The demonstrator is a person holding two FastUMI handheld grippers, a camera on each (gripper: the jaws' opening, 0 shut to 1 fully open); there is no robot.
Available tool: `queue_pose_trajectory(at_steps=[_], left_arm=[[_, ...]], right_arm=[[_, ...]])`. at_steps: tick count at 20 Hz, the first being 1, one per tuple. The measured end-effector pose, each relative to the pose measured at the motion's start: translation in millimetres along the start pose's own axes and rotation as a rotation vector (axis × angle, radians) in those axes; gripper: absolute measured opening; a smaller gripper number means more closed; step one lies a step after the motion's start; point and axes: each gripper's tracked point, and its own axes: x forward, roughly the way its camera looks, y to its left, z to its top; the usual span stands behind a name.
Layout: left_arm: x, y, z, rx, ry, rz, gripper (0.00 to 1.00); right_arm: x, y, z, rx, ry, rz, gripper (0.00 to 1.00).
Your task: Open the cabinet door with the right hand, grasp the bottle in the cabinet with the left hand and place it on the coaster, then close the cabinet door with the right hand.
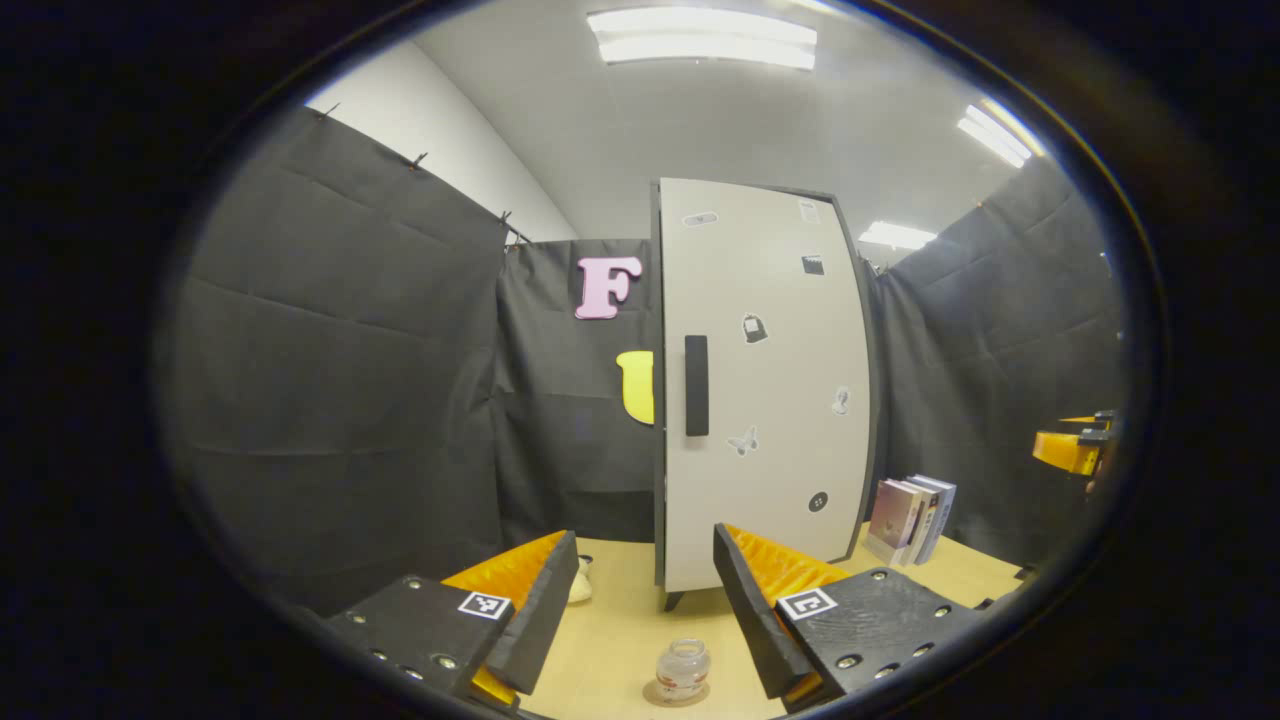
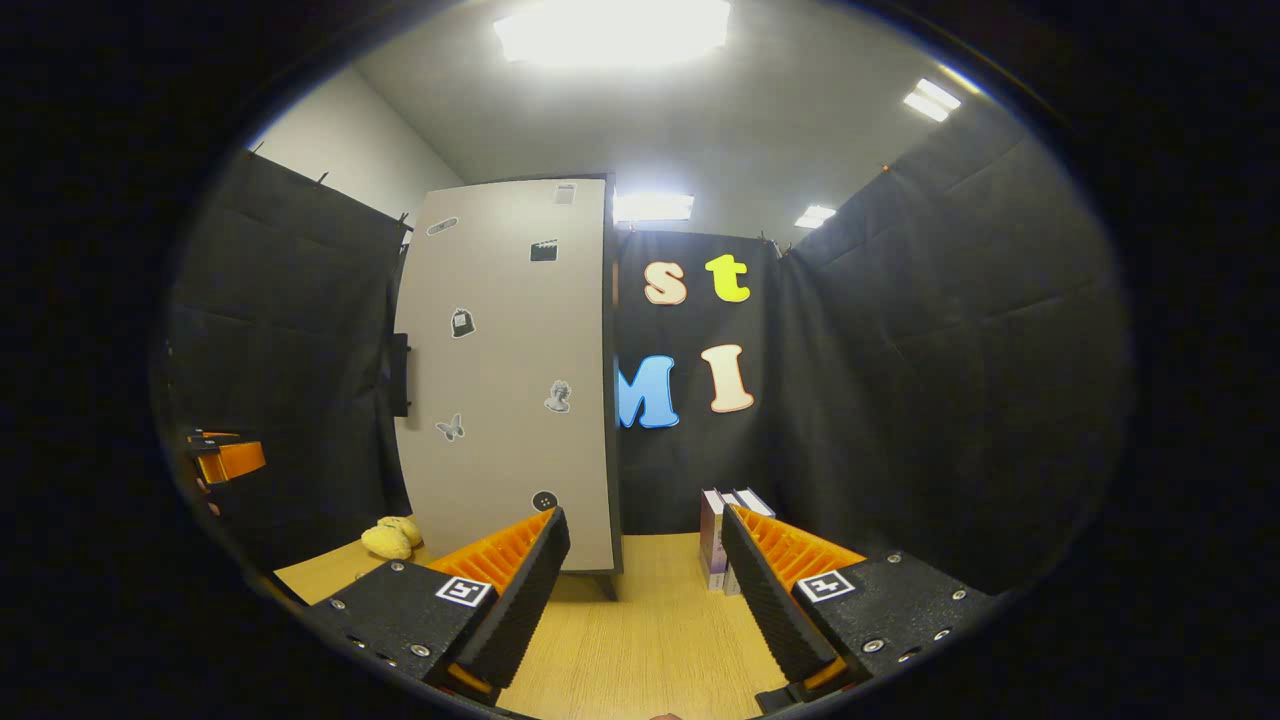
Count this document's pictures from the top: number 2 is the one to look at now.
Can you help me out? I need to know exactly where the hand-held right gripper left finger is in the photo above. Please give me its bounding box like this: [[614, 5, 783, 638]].
[[300, 505, 571, 706]]

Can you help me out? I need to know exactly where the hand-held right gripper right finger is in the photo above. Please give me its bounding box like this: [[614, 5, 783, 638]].
[[720, 502, 1001, 706]]

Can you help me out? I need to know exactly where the dark grey cabinet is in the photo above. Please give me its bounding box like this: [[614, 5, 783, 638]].
[[393, 172, 626, 601]]

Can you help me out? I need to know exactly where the black cabinet door handle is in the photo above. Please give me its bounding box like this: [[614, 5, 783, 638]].
[[388, 332, 413, 419]]

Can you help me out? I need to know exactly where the light grey cabinet door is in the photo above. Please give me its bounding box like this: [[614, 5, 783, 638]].
[[393, 178, 613, 573]]

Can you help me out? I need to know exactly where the purple cover book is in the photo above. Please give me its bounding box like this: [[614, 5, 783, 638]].
[[699, 488, 729, 593]]

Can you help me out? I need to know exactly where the cream plush toy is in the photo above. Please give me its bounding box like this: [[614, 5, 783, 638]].
[[361, 515, 424, 561]]

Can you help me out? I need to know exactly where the black backdrop cloth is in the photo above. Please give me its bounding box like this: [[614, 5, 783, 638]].
[[155, 95, 1136, 596]]

